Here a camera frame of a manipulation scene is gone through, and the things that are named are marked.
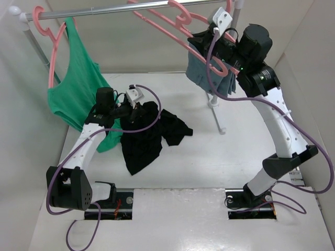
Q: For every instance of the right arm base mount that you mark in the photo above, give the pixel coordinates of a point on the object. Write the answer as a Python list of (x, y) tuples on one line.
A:
[(241, 208)]

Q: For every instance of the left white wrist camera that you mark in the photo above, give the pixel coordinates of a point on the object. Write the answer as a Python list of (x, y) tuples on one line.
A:
[(134, 96)]

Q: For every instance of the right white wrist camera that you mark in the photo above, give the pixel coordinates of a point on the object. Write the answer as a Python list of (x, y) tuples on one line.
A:
[(222, 20)]

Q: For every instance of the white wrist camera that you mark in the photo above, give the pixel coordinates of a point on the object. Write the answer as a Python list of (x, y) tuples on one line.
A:
[(222, 20), (134, 96)]

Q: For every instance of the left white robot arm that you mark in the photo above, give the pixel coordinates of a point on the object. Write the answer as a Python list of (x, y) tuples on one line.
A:
[(68, 185)]

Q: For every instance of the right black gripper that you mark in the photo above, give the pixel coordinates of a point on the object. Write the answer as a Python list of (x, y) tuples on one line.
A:
[(202, 40)]

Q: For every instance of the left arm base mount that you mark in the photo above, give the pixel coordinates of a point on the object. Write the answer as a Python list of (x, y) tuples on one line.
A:
[(115, 203)]

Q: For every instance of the green tank top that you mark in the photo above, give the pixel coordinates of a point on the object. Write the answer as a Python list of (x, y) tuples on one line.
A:
[(74, 97)]

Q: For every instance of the black t shirt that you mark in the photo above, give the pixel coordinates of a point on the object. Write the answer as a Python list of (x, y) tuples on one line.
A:
[(142, 148)]

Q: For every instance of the metal clothes rack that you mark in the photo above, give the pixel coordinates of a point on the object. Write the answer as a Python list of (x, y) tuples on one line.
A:
[(24, 18)]

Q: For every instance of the aluminium rail right side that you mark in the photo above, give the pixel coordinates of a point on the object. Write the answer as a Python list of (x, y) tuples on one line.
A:
[(289, 144)]

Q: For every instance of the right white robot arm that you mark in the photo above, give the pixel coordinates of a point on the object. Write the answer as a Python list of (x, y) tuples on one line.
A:
[(263, 89)]

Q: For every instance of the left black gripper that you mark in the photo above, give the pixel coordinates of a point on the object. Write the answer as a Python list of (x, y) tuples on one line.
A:
[(135, 112)]

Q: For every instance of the pink hanger with denim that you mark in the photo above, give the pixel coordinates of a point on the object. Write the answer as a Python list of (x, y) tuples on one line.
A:
[(206, 60)]

